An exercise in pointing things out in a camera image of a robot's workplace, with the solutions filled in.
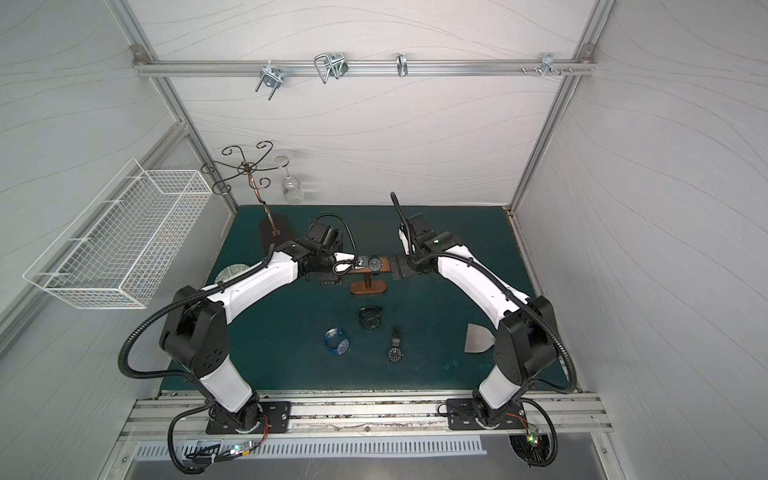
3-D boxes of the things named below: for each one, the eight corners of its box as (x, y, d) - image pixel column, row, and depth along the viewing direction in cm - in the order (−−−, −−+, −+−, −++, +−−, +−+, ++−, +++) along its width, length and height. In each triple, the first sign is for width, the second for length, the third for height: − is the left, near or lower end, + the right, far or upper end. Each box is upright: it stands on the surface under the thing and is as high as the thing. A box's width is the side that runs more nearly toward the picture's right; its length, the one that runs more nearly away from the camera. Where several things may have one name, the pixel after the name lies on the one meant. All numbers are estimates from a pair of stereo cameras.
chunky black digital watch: (358, 329, 89) (357, 324, 87) (359, 310, 93) (358, 305, 91) (382, 329, 89) (381, 325, 87) (382, 310, 93) (382, 305, 91)
